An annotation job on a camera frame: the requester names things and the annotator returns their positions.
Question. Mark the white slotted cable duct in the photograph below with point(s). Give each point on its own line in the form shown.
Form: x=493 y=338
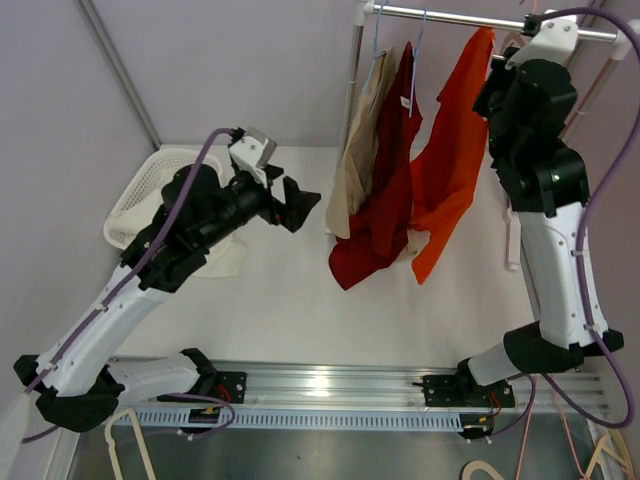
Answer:
x=402 y=421

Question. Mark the silver clothes rack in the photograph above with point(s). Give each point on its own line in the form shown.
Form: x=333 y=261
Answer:
x=625 y=40

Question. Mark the beige plastic hanger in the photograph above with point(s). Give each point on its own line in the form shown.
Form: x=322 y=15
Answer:
x=512 y=42

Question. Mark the pink hanger on floor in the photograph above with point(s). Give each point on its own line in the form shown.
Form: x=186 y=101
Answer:
x=544 y=444

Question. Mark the dark red t-shirt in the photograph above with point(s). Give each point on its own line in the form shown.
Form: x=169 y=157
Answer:
x=381 y=224

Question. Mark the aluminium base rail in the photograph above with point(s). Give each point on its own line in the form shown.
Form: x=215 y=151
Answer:
x=376 y=388

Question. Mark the white t-shirt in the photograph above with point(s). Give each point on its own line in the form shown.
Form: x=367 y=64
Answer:
x=225 y=259

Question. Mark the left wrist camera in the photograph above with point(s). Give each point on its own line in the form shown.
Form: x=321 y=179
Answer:
x=250 y=151

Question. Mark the orange t-shirt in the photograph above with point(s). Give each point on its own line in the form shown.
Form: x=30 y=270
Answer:
x=445 y=173

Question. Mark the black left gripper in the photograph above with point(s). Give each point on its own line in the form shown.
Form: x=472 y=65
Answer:
x=296 y=204

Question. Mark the white plastic laundry basket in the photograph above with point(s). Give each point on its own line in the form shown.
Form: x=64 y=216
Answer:
x=141 y=199

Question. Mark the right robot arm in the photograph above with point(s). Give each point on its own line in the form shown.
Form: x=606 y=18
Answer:
x=547 y=186

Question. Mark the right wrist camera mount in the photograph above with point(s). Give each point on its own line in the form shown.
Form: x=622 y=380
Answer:
x=555 y=42

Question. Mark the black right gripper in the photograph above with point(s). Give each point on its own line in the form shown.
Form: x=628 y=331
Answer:
x=500 y=74

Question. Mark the beige t-shirt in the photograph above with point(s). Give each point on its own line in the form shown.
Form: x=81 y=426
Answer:
x=353 y=182

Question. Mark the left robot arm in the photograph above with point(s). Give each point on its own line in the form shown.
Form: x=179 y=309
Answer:
x=78 y=386

